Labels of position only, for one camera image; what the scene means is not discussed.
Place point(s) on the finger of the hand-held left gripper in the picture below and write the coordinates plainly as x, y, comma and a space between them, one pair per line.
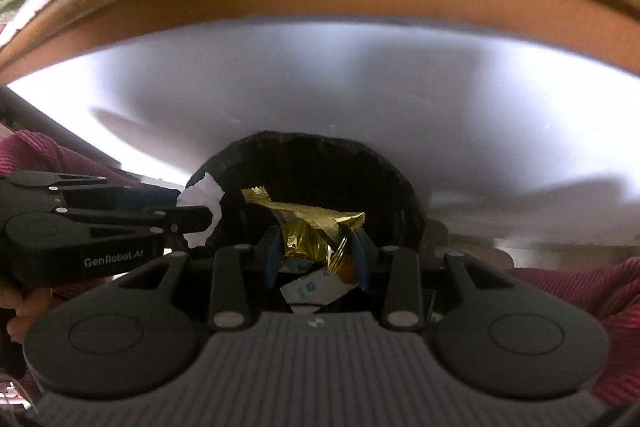
190, 219
125, 197

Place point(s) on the person's magenta pants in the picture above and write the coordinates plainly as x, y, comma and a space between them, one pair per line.
600, 297

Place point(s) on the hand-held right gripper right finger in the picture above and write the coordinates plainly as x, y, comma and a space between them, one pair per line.
364, 267

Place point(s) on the gold foil snack wrapper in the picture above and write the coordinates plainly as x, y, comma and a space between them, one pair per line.
305, 227

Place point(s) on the black trash bin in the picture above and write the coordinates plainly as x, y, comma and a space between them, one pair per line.
320, 167

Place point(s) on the orange snack wrapper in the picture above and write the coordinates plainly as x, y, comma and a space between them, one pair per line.
345, 269

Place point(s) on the white and blue packet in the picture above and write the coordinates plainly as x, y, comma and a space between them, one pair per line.
310, 289

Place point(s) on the white tissue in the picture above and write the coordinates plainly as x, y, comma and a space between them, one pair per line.
205, 194

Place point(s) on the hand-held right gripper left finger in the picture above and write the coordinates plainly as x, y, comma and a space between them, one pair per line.
270, 257

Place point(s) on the person's left hand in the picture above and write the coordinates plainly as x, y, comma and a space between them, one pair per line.
15, 307

